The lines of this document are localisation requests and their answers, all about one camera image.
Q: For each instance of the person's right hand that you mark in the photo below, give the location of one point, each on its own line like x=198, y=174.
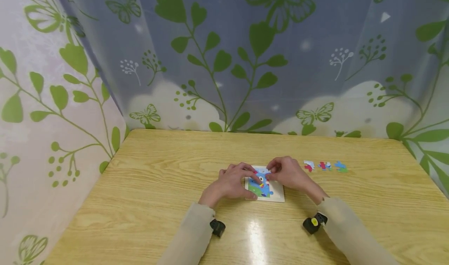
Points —
x=294, y=177

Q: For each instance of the person's left hand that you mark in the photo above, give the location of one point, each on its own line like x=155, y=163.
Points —
x=226, y=187

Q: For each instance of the person's right fingers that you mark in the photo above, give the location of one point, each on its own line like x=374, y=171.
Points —
x=277, y=164

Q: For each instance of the person's left fingers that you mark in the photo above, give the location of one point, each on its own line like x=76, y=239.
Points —
x=238, y=168

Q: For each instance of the person's left thumb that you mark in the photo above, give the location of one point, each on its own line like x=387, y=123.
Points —
x=249, y=195

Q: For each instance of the person's right thumb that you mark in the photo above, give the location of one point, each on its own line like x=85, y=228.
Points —
x=274, y=177

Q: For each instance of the person's left index finger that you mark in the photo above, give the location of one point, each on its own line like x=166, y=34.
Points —
x=253, y=179

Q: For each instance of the white framed colourful puzzle board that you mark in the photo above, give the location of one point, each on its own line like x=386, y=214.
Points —
x=273, y=193

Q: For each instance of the person's right forearm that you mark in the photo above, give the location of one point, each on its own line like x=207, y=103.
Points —
x=354, y=237

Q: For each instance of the person's left forearm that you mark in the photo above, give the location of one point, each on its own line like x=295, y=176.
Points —
x=189, y=237

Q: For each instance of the white and red puzzle piece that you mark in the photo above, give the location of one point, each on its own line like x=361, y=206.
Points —
x=309, y=165

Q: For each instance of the black wrist band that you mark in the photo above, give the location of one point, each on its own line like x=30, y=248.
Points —
x=314, y=222
x=218, y=227

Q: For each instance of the red and blue puzzle piece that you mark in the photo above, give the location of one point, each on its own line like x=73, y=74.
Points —
x=324, y=166

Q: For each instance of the blue and green puzzle piece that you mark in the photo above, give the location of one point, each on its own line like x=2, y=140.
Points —
x=340, y=166

